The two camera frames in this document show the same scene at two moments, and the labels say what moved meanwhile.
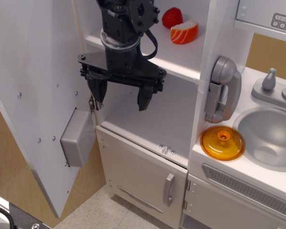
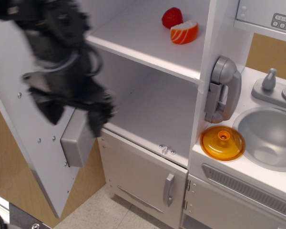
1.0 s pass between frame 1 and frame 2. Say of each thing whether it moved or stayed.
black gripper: moved
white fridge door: stayed
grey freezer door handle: stayed
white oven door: stayed
